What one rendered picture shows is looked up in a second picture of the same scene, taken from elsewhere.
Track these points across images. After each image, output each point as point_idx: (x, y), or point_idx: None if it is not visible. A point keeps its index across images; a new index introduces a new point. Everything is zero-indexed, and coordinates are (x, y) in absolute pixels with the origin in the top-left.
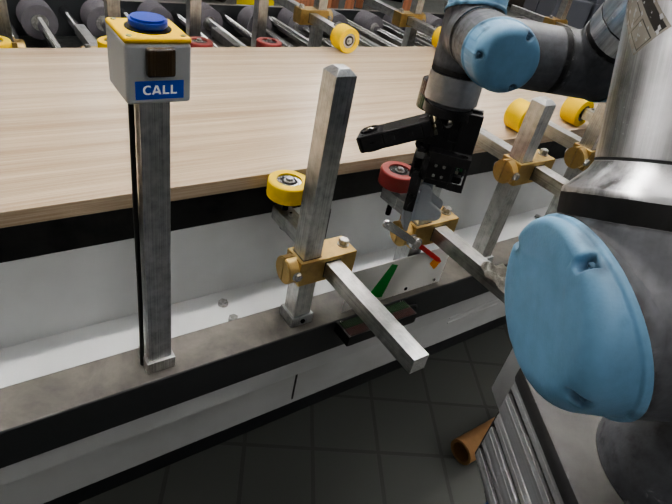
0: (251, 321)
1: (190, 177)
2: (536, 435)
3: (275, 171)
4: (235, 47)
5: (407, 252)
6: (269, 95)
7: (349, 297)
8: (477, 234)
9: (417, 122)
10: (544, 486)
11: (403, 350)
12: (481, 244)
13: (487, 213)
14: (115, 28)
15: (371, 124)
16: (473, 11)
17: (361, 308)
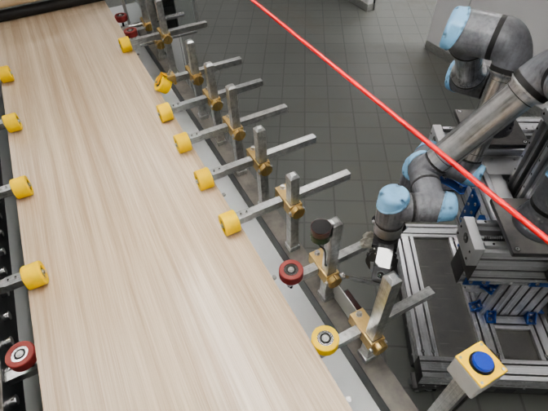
0: (376, 380)
1: (338, 404)
2: (505, 257)
3: (317, 346)
4: (41, 390)
5: None
6: (175, 352)
7: (394, 316)
8: (290, 240)
9: (392, 249)
10: (516, 260)
11: (429, 296)
12: (295, 240)
13: (292, 231)
14: (496, 377)
15: (218, 277)
16: (417, 205)
17: (402, 311)
